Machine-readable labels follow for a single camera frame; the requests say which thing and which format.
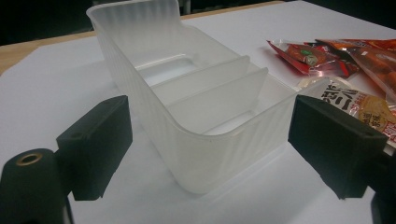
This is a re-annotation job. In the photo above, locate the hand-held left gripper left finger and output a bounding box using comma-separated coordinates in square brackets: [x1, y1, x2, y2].
[55, 94, 134, 202]

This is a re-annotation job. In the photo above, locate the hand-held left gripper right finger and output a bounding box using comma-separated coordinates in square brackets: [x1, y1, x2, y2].
[287, 94, 389, 201]

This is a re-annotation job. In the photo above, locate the translucent white divided storage box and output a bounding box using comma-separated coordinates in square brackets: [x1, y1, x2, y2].
[86, 0, 297, 196]

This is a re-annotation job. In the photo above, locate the red snack packet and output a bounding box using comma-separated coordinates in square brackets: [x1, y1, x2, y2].
[266, 38, 362, 78]

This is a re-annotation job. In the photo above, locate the orange snack packet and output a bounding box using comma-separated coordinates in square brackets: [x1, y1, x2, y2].
[315, 37, 396, 103]

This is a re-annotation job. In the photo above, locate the spouted sauce pouch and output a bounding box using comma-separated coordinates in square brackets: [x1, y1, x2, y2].
[297, 77, 396, 147]

